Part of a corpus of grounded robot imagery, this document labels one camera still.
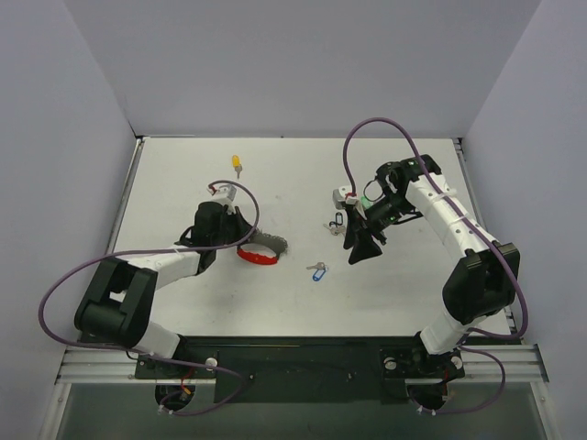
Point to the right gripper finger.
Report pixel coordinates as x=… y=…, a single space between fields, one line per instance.
x=355 y=220
x=361 y=246

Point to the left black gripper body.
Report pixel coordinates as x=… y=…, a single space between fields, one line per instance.
x=236 y=227

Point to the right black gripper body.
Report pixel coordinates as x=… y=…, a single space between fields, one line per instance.
x=363 y=229

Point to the red handled keyring holder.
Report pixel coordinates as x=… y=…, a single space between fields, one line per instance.
x=263 y=249

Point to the blue tagged key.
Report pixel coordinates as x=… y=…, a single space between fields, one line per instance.
x=319 y=270

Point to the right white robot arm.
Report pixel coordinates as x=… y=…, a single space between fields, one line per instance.
x=481 y=283

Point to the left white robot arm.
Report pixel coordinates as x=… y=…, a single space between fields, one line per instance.
x=116 y=306

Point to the black carabiner key bunch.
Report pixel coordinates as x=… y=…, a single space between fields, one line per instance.
x=336 y=227

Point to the green tagged key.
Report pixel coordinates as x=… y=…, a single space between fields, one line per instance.
x=366 y=203

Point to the yellow tagged key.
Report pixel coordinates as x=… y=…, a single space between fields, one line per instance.
x=236 y=165

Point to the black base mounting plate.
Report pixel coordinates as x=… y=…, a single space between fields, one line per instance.
x=313 y=369

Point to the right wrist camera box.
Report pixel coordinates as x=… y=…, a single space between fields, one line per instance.
x=343 y=196

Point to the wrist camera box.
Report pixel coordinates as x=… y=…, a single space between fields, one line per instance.
x=343 y=196
x=223 y=194

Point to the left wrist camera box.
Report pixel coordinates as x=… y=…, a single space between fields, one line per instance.
x=223 y=194

